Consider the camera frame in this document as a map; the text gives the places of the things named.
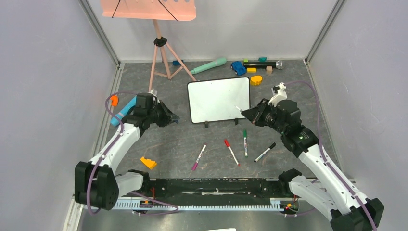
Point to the purple whiteboard marker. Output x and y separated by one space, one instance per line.
194 167

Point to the dark blue block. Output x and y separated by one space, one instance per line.
177 63

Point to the mint green toy microphone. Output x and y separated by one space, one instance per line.
218 62

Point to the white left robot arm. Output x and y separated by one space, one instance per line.
96 184

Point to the black whiteboard marker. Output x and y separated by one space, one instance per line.
265 152

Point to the blue toy car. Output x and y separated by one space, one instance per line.
238 68

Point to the blue toy microphone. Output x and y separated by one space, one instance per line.
115 120

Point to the beige wooden cube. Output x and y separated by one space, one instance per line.
269 70

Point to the green whiteboard marker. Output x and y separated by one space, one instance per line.
245 143

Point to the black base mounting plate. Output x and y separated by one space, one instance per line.
215 191

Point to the small orange block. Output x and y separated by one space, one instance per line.
114 100

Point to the orange stair block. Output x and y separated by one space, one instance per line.
150 164

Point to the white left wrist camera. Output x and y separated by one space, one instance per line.
154 93

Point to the black silver microphone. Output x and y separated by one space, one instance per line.
264 65

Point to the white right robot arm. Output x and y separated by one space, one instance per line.
338 199

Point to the black framed whiteboard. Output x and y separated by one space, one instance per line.
215 100

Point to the red whiteboard marker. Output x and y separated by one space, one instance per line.
231 151

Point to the pink music stand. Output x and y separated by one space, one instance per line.
155 10

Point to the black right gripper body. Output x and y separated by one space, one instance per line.
260 112

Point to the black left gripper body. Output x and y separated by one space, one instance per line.
159 114

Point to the yellow oval block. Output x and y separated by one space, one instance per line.
256 80

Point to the yellow rectangular block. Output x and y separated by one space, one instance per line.
251 70

